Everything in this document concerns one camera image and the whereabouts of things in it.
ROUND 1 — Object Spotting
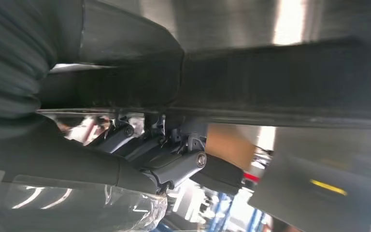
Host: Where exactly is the blue metal shelf rack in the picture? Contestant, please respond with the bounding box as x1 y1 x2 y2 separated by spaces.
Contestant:
153 192 270 232

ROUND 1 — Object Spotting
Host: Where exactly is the grey laptop yellow sticker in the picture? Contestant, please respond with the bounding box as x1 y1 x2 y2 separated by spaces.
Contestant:
249 127 371 232

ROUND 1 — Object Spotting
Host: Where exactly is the black carrying case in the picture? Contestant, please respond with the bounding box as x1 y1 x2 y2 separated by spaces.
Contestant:
190 153 244 196

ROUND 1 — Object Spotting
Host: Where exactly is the brown cardboard box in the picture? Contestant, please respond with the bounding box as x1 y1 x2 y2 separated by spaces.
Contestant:
204 124 257 171

